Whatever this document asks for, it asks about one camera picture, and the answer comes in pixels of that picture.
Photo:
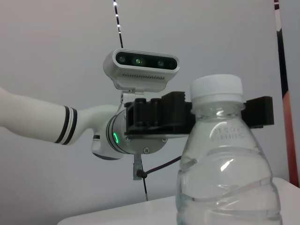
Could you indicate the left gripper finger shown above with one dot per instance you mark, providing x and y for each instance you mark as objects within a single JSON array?
[{"x": 260, "y": 112}]

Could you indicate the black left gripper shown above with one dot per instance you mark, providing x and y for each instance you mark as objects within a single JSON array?
[{"x": 145, "y": 122}]

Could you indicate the clear green-label water bottle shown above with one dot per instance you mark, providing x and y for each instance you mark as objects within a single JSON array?
[{"x": 222, "y": 175}]

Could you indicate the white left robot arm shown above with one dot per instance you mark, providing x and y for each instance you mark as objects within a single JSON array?
[{"x": 35, "y": 117}]

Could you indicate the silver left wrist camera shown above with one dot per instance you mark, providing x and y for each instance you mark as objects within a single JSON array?
[{"x": 140, "y": 79}]

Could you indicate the black and red post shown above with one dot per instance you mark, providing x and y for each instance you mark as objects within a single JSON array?
[{"x": 290, "y": 140}]

